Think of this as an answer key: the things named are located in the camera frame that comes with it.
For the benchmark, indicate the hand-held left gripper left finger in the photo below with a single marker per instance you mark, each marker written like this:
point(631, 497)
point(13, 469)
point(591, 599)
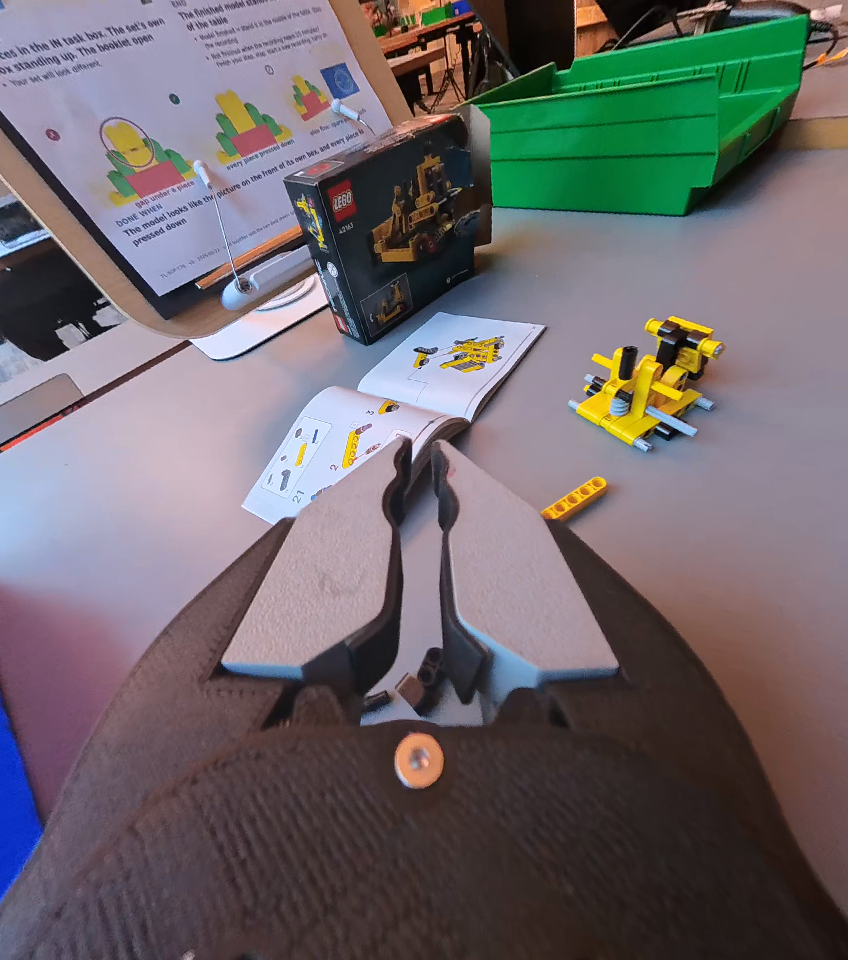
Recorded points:
point(319, 592)

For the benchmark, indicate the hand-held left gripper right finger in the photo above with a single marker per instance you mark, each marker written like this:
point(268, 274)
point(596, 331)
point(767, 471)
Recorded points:
point(521, 592)

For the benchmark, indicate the yellow lego beam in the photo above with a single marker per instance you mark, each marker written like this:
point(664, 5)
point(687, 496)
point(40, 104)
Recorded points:
point(574, 499)

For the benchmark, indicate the yellow lego vehicle assembly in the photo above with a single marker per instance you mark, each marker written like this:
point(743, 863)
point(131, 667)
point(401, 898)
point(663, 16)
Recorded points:
point(641, 397)

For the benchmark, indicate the lego instruction booklet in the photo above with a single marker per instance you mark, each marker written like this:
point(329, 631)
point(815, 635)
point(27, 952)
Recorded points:
point(461, 360)

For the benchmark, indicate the black lego set box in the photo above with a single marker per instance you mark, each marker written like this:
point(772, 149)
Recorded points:
point(394, 225)

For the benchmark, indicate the white stand base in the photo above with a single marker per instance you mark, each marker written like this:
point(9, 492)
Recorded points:
point(244, 337)

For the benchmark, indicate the grey laptop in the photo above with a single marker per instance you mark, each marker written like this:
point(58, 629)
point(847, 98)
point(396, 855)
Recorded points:
point(4, 420)

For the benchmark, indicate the green plastic bin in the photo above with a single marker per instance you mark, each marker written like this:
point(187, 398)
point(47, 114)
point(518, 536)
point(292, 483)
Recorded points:
point(619, 135)

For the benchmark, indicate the background wooden workbench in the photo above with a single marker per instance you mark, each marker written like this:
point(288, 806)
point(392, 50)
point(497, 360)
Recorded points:
point(424, 34)

